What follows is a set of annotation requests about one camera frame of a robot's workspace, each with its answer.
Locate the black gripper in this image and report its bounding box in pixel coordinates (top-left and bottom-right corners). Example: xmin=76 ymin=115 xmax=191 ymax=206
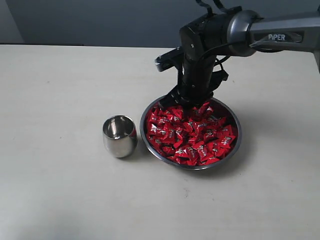
xmin=158 ymin=54 xmax=229 ymax=110

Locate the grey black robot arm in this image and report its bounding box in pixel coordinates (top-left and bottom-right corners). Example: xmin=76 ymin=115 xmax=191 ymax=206
xmin=155 ymin=6 xmax=320 ymax=109

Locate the metal bowl of red candies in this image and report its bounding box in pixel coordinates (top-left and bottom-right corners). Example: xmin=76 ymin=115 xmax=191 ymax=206
xmin=139 ymin=95 xmax=243 ymax=171

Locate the stainless steel cup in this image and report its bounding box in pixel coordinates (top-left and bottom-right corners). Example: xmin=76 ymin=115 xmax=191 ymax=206
xmin=102 ymin=115 xmax=138 ymax=158

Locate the red wrapped candy centre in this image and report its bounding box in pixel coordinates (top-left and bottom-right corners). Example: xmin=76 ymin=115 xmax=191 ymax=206
xmin=187 ymin=121 xmax=207 ymax=134

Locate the red wrapped candy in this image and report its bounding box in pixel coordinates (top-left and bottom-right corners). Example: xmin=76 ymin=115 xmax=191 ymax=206
xmin=174 ymin=146 xmax=200 ymax=166
xmin=147 ymin=123 xmax=166 ymax=137
xmin=187 ymin=121 xmax=207 ymax=134
xmin=218 ymin=135 xmax=237 ymax=149

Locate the red wrapped candy left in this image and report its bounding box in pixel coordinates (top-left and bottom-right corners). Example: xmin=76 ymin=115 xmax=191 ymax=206
xmin=147 ymin=123 xmax=166 ymax=137

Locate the red wrapped candy front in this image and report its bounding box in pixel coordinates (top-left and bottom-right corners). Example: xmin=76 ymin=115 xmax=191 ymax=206
xmin=174 ymin=146 xmax=200 ymax=166

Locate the red wrapped candy right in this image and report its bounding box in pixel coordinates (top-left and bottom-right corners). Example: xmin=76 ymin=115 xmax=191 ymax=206
xmin=218 ymin=135 xmax=237 ymax=149

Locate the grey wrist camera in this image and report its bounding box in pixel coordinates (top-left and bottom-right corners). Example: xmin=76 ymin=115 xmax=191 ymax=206
xmin=154 ymin=46 xmax=184 ymax=72

